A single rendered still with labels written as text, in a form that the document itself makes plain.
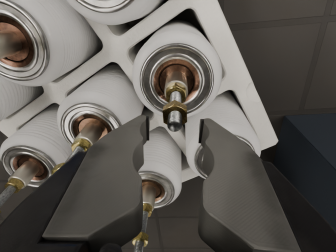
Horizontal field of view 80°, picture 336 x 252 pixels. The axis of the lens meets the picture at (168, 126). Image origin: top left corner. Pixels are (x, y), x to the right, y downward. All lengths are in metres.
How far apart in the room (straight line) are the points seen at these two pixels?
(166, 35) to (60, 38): 0.11
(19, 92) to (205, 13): 0.27
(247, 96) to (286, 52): 0.22
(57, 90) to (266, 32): 0.40
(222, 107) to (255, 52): 0.22
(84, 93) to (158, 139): 0.14
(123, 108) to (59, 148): 0.12
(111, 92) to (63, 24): 0.08
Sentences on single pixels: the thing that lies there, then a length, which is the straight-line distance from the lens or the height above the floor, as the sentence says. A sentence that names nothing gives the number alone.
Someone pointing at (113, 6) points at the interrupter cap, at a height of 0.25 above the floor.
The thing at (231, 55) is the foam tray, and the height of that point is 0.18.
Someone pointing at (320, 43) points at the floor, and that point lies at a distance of 0.54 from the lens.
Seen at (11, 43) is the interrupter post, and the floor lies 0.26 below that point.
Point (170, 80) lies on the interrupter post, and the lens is 0.19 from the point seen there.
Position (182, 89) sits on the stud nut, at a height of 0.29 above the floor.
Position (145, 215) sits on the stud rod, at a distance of 0.28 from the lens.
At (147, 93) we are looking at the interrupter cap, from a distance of 0.22.
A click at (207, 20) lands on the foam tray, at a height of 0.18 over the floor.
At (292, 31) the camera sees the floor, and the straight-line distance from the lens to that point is 0.51.
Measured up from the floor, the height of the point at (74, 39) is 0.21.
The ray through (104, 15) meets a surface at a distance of 0.21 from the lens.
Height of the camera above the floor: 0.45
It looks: 59 degrees down
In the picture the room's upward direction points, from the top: 174 degrees counter-clockwise
